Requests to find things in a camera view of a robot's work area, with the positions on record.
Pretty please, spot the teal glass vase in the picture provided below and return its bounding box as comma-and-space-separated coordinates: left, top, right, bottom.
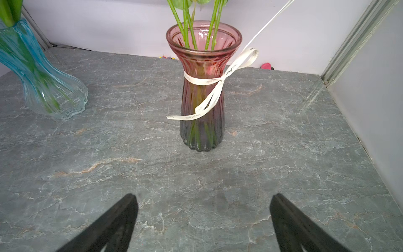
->
1, 20, 88, 120

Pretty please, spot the pink rose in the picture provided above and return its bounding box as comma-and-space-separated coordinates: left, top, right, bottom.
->
167, 0, 192, 48
205, 0, 221, 51

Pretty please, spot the yellow tulip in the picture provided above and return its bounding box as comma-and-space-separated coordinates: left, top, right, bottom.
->
0, 0, 23, 27

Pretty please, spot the pink petal at wall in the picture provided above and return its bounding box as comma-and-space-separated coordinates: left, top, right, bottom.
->
260, 63, 274, 70

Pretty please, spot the white blue rose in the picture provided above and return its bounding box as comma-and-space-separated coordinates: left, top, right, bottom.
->
183, 1, 198, 50

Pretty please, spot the red grey glass vase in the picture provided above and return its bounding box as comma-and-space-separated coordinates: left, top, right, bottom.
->
166, 21, 258, 152

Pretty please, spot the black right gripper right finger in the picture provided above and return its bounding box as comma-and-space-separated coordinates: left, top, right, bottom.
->
270, 193, 349, 252

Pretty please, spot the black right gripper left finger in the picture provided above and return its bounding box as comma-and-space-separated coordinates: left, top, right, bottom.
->
58, 193, 139, 252

